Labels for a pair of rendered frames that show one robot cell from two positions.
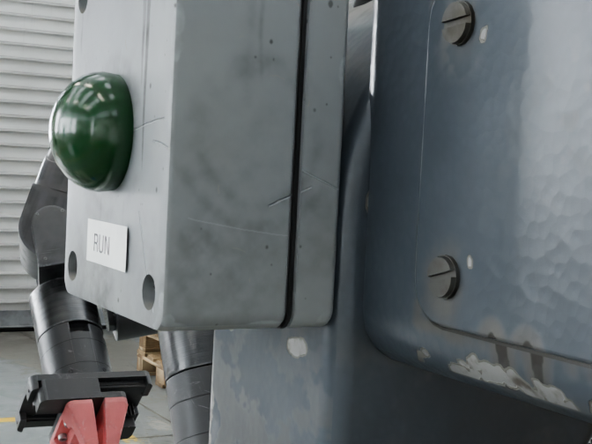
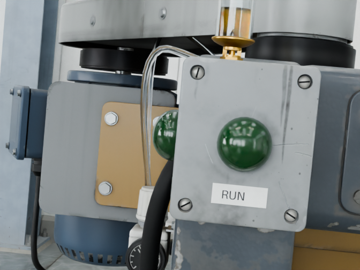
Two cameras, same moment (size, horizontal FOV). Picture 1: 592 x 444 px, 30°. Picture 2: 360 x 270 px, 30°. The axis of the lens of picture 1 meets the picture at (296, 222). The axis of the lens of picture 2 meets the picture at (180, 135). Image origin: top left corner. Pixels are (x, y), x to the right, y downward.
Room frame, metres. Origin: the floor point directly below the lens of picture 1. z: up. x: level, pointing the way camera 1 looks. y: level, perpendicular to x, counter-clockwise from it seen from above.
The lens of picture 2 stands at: (0.11, 0.37, 1.31)
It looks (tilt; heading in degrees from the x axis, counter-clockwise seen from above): 3 degrees down; 303
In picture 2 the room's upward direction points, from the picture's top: 5 degrees clockwise
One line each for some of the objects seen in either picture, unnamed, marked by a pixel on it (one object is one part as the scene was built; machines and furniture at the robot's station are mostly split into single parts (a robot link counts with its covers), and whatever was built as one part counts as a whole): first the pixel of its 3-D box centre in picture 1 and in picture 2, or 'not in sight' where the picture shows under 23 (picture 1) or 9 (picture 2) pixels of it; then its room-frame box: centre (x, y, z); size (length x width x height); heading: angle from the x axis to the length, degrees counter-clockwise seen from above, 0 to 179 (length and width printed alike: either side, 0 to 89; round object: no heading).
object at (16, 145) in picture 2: not in sight; (41, 132); (0.74, -0.26, 1.25); 0.10 x 0.08 x 0.12; 144
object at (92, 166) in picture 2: not in sight; (159, 156); (0.58, -0.31, 1.23); 0.28 x 0.07 x 0.16; 29
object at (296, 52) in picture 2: not in sight; (299, 58); (0.34, -0.15, 1.35); 0.09 x 0.09 x 0.03
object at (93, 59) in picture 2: not in sight; (124, 64); (0.68, -0.35, 1.35); 0.12 x 0.12 x 0.04
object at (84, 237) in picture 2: not in sight; (115, 166); (0.68, -0.35, 1.21); 0.15 x 0.15 x 0.25
